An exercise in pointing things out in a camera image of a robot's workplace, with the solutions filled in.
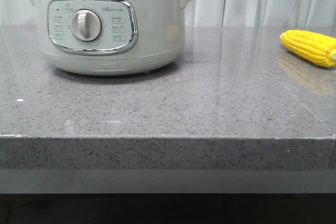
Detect yellow corn cob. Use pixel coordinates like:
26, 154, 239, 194
280, 30, 335, 68

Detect pale green electric cooking pot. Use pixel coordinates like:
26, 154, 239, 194
29, 0, 192, 76

